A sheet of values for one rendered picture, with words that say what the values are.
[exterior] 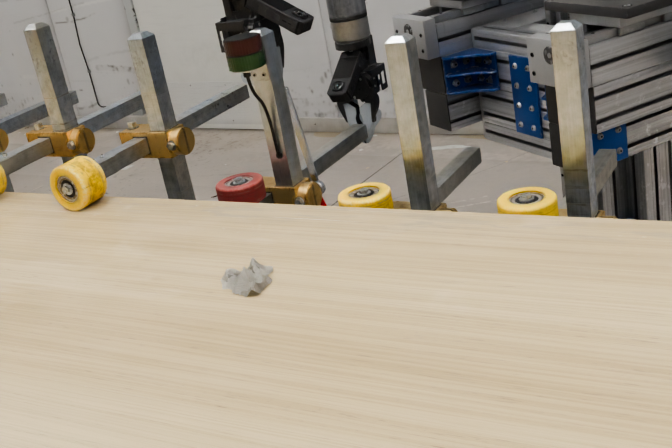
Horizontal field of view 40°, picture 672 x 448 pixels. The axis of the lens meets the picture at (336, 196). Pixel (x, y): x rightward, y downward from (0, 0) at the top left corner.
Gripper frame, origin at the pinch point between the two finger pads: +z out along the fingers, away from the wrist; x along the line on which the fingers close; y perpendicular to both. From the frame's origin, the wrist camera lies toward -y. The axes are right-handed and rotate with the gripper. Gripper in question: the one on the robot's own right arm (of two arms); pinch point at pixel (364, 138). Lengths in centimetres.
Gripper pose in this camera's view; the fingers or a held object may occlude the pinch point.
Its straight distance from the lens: 187.5
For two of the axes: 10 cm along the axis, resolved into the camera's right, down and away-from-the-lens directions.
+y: 4.8, -3.9, 7.8
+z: 1.8, 9.2, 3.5
